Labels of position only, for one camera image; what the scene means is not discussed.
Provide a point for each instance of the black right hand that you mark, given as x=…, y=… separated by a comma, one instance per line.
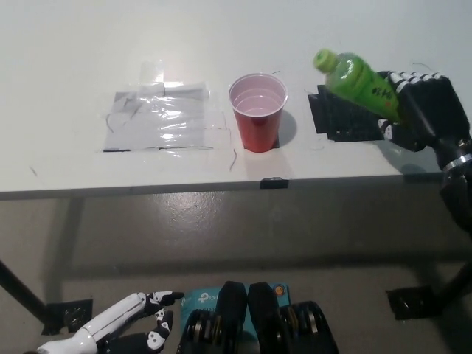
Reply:
x=435, y=110

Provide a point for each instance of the white and black left hand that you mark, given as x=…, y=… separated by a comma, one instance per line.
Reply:
x=107, y=321

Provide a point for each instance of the green plastic drink bottle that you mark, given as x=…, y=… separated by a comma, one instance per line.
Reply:
x=354, y=79

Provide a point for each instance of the red plastic cup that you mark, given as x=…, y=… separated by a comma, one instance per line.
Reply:
x=258, y=125

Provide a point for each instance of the teal router box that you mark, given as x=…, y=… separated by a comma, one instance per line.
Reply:
x=199, y=298

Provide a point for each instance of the large black tape patch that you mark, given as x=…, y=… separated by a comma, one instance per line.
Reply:
x=339, y=121

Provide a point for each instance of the grey sheet under clear tape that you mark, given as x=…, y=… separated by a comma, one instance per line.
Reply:
x=158, y=121

